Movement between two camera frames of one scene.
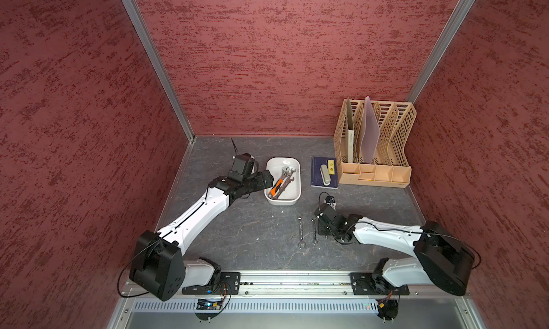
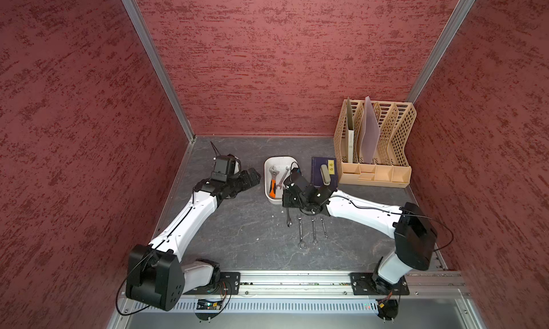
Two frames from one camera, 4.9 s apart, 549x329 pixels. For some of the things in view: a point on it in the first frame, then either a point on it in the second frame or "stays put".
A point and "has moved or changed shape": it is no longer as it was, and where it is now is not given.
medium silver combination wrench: x=302 y=244 stays put
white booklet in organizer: x=350 y=143 stays put
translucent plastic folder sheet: x=372 y=133 stays put
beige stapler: x=325 y=174 stays put
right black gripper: x=320 y=229 to x=287 y=202
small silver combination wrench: x=314 y=241 stays put
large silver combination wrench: x=284 y=183 has moved or changed shape
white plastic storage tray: x=292 y=195 stays put
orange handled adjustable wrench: x=277 y=184 has moved or changed shape
